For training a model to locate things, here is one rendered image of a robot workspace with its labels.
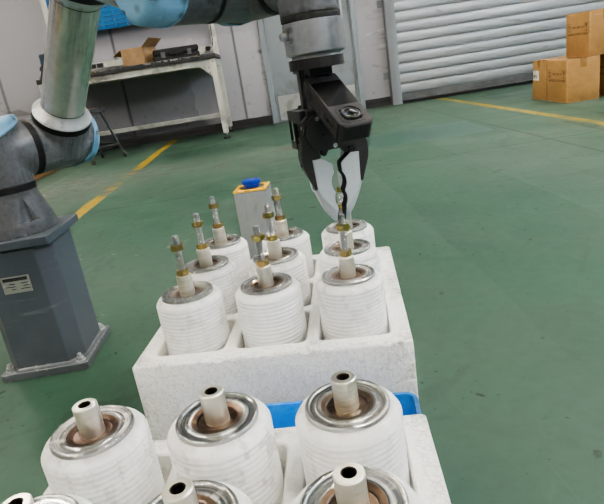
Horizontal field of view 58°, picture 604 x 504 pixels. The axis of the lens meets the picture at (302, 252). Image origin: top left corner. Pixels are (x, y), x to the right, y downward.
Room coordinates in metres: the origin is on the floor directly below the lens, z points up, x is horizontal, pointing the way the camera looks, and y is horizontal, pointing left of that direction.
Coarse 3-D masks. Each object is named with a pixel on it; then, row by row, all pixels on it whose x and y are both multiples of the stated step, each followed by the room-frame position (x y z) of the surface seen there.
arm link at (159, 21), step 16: (112, 0) 0.74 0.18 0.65; (128, 0) 0.68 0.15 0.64; (144, 0) 0.66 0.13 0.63; (160, 0) 0.66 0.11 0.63; (176, 0) 0.67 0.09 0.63; (192, 0) 0.69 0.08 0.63; (208, 0) 0.71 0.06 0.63; (224, 0) 0.73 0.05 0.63; (128, 16) 0.68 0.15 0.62; (144, 16) 0.66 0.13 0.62; (160, 16) 0.67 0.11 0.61; (176, 16) 0.68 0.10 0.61; (192, 16) 0.70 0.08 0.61; (208, 16) 0.72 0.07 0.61
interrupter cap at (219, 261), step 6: (216, 258) 0.89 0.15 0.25; (222, 258) 0.88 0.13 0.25; (186, 264) 0.88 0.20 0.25; (192, 264) 0.87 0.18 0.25; (198, 264) 0.88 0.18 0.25; (216, 264) 0.86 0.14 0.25; (222, 264) 0.85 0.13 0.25; (192, 270) 0.84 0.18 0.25; (198, 270) 0.84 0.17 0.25; (204, 270) 0.83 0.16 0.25; (210, 270) 0.83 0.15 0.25
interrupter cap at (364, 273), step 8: (360, 264) 0.75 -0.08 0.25; (328, 272) 0.74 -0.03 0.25; (336, 272) 0.74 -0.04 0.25; (360, 272) 0.73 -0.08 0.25; (368, 272) 0.72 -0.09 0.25; (328, 280) 0.71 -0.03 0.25; (336, 280) 0.70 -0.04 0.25; (344, 280) 0.70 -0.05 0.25; (352, 280) 0.70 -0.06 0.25; (360, 280) 0.69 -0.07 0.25; (368, 280) 0.69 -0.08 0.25
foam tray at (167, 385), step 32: (384, 256) 0.97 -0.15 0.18; (384, 288) 0.82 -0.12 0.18; (320, 320) 0.75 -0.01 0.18; (160, 352) 0.73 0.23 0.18; (224, 352) 0.69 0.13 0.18; (256, 352) 0.67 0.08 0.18; (288, 352) 0.66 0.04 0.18; (320, 352) 0.65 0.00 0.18; (352, 352) 0.65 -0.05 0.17; (384, 352) 0.64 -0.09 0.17; (160, 384) 0.68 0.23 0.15; (192, 384) 0.67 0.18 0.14; (224, 384) 0.67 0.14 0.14; (256, 384) 0.66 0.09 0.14; (288, 384) 0.66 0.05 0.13; (320, 384) 0.65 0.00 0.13; (384, 384) 0.64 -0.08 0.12; (416, 384) 0.64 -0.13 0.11; (160, 416) 0.68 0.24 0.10
